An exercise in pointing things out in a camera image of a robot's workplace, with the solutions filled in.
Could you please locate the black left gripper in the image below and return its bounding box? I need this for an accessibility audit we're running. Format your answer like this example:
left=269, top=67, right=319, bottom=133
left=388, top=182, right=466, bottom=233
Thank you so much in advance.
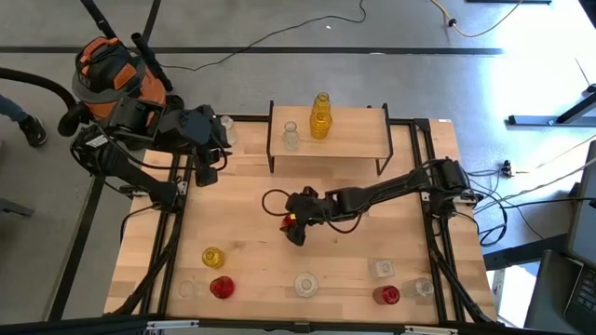
left=193, top=104, right=233, bottom=188

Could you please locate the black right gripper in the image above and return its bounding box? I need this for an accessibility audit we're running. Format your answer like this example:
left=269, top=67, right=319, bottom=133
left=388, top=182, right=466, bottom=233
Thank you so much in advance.
left=278, top=185, right=337, bottom=248

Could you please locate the clear tall slim glass vase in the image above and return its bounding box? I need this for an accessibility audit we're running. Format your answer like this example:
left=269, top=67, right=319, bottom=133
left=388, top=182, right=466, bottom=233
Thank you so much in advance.
left=219, top=114, right=237, bottom=145

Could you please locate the clear wide round glass vase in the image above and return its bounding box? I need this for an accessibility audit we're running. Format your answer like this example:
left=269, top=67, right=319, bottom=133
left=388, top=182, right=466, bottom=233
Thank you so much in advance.
left=292, top=271, right=320, bottom=299

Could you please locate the yellow small ribbed vase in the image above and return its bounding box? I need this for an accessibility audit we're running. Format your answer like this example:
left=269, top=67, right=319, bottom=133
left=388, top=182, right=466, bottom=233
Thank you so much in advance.
left=201, top=246, right=226, bottom=270

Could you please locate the red round glass vase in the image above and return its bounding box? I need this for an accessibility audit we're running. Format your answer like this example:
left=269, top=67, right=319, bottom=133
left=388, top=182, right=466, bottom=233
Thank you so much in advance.
left=209, top=275, right=236, bottom=301

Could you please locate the clear square glass vase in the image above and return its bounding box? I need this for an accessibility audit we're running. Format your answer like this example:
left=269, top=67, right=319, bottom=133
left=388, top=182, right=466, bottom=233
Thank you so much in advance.
left=369, top=258, right=396, bottom=280

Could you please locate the yellow wide ribbed vase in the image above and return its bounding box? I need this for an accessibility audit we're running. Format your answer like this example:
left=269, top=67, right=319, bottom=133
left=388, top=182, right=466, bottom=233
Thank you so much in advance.
left=308, top=109, right=333, bottom=141

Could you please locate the red tall glass vase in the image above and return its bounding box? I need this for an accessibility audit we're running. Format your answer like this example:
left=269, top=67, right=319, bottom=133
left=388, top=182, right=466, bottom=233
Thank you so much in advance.
left=372, top=284, right=401, bottom=306

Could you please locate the clear small glass vase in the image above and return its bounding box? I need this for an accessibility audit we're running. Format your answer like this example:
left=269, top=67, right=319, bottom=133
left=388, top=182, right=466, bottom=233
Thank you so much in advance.
left=176, top=278, right=201, bottom=300

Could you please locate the clear textured glass vase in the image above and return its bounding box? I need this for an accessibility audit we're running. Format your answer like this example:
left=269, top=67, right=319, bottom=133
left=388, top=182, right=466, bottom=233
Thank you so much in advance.
left=412, top=276, right=436, bottom=299

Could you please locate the wooden shelf with black legs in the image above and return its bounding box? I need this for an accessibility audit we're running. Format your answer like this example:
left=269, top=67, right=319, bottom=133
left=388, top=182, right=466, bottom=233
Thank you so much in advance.
left=265, top=100, right=395, bottom=177

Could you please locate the clear bulbous glass bottle vase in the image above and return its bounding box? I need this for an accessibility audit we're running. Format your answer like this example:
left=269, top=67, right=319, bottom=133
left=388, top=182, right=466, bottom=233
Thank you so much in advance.
left=281, top=120, right=301, bottom=151

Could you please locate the black floor tape strip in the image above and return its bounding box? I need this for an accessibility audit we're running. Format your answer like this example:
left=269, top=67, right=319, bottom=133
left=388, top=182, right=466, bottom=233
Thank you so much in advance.
left=46, top=0, right=163, bottom=322

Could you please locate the orange and black shop vacuum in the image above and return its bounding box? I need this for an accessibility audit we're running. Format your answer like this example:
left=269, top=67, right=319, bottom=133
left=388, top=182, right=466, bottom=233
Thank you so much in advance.
left=69, top=35, right=185, bottom=136

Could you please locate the person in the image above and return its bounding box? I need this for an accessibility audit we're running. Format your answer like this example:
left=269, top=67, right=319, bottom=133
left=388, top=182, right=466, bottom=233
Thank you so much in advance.
left=0, top=92, right=48, bottom=148

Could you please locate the grey chair leg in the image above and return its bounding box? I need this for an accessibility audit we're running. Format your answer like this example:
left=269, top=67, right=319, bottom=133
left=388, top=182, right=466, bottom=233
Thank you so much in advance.
left=0, top=197, right=34, bottom=219

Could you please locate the black desk beam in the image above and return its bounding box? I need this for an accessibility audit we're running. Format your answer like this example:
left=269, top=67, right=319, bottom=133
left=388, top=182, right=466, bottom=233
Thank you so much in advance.
left=481, top=232, right=567, bottom=271

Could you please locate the black desk foot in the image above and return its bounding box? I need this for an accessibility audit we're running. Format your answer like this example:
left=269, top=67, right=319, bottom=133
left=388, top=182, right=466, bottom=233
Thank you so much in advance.
left=507, top=83, right=596, bottom=127

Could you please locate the grey monitor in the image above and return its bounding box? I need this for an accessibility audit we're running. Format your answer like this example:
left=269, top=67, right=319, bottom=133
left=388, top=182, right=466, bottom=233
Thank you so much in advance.
left=565, top=139, right=596, bottom=269

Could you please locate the black keyboard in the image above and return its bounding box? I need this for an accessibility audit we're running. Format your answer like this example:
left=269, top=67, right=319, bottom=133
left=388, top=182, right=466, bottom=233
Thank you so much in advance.
left=562, top=264, right=596, bottom=335

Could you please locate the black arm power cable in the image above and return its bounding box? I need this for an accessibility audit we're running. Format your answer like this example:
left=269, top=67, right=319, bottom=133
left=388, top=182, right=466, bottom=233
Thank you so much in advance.
left=119, top=203, right=162, bottom=244

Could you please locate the thin black floor cable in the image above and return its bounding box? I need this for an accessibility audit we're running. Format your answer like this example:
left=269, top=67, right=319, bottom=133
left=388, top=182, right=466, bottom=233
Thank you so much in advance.
left=160, top=0, right=368, bottom=74

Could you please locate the silver frame bracket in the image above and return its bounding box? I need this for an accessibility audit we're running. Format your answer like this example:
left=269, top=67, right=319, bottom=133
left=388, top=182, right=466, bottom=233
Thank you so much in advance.
left=403, top=325, right=457, bottom=335
left=146, top=319, right=199, bottom=330

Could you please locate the black aluminium table frame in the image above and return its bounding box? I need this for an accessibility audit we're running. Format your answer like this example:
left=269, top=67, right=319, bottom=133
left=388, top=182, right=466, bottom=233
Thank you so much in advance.
left=104, top=111, right=499, bottom=327

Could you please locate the black cable bundle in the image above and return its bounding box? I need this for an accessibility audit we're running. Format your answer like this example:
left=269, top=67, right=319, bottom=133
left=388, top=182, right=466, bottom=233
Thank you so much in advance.
left=458, top=167, right=596, bottom=248

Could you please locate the yellow extension cable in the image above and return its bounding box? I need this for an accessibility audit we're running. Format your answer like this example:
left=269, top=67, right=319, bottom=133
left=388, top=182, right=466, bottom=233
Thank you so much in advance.
left=428, top=0, right=525, bottom=39

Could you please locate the white cable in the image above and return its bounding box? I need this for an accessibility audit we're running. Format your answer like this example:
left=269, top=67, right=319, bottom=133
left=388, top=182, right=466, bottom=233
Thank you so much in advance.
left=511, top=134, right=596, bottom=201

